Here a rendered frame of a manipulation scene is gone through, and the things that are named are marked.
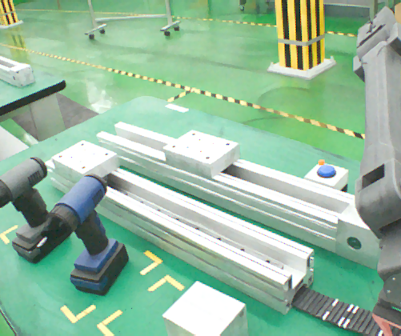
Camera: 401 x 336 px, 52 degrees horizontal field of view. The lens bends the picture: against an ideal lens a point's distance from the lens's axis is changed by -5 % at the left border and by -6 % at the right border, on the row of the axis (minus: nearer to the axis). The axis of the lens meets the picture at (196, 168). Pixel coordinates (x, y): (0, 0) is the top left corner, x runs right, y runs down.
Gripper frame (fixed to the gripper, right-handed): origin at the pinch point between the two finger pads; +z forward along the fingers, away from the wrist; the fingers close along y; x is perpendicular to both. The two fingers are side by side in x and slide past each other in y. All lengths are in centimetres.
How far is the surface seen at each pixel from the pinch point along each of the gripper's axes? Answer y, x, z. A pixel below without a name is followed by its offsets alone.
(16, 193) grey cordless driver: 22, -74, -12
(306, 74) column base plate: -283, -176, 79
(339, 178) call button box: -31.9, -27.0, -0.2
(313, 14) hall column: -304, -180, 29
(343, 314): -0.2, -10.1, 4.4
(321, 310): 0.8, -14.0, 4.8
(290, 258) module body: -2.6, -22.6, -0.7
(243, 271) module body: 4.4, -28.2, -0.4
